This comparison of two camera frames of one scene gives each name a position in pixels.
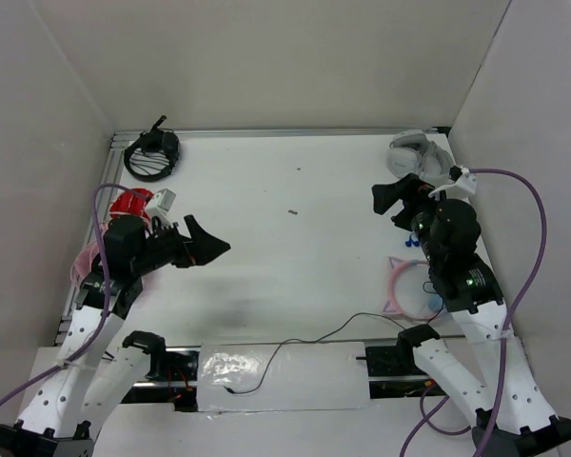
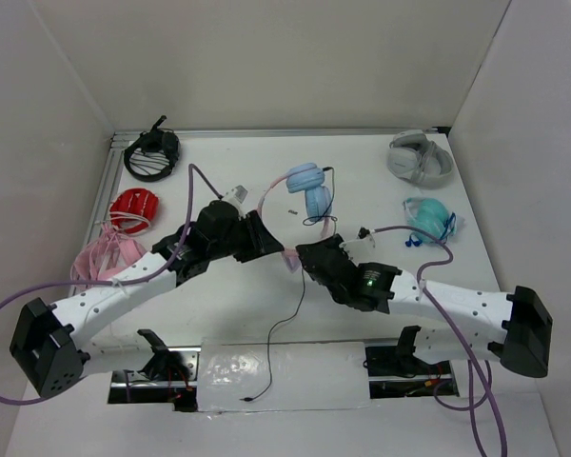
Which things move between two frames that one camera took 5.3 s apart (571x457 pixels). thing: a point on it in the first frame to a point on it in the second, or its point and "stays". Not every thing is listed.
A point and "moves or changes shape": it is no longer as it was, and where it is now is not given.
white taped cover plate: [273, 376] stays
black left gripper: [202, 248] to [260, 243]
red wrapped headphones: [132, 201] stays
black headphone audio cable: [331, 331] to [305, 285]
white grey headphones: [412, 152] stays
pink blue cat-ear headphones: [411, 289] moves or changes shape
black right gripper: [414, 191] to [333, 241]
